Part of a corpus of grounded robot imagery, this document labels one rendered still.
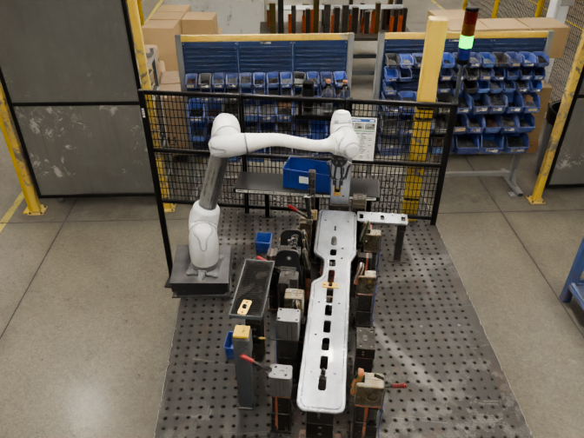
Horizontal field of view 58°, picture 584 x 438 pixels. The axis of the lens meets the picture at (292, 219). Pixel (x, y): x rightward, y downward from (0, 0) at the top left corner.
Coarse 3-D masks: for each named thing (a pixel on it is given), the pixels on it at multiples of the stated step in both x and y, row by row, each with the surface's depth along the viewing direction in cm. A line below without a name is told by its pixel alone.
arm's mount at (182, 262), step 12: (180, 252) 307; (228, 252) 309; (180, 264) 299; (228, 264) 300; (180, 276) 291; (192, 276) 292; (204, 276) 292; (228, 276) 293; (180, 288) 290; (192, 288) 290; (204, 288) 291; (216, 288) 291; (228, 288) 293
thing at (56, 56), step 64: (0, 0) 386; (64, 0) 387; (128, 0) 385; (0, 64) 413; (64, 64) 414; (128, 64) 415; (64, 128) 444; (128, 128) 447; (64, 192) 481; (128, 192) 485
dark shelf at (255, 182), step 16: (240, 176) 338; (256, 176) 338; (272, 176) 338; (240, 192) 328; (256, 192) 326; (272, 192) 325; (288, 192) 323; (304, 192) 323; (320, 192) 323; (352, 192) 323; (368, 192) 323
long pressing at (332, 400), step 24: (336, 216) 306; (336, 264) 271; (312, 288) 255; (312, 312) 242; (336, 312) 242; (312, 336) 230; (336, 336) 230; (312, 360) 219; (336, 360) 219; (312, 384) 209; (336, 384) 209; (312, 408) 201; (336, 408) 200
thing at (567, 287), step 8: (576, 256) 371; (576, 264) 371; (576, 272) 374; (568, 280) 382; (576, 280) 378; (568, 288) 382; (576, 288) 375; (560, 296) 394; (568, 296) 387; (576, 296) 371
